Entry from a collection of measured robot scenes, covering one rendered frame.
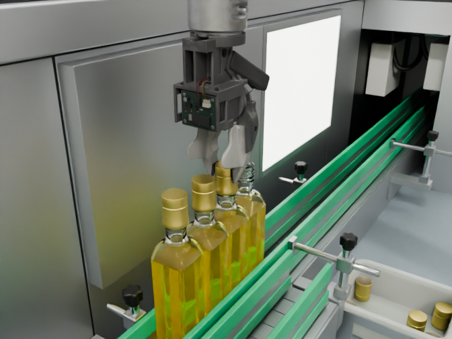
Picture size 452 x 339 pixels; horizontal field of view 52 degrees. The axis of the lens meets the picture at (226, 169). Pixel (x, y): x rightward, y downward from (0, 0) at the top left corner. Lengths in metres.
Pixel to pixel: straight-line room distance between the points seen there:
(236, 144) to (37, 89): 0.26
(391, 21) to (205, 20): 1.06
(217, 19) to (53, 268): 0.41
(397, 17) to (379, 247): 0.70
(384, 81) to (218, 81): 1.19
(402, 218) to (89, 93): 1.06
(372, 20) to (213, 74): 1.06
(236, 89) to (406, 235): 0.88
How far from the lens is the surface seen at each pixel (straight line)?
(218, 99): 0.58
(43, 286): 0.72
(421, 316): 1.01
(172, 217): 0.61
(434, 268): 1.28
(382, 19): 1.59
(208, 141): 0.68
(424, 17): 1.56
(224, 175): 0.68
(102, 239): 0.72
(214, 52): 0.59
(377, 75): 1.75
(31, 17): 0.59
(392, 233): 1.38
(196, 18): 0.59
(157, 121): 0.74
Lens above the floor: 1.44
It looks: 24 degrees down
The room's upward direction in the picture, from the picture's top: straight up
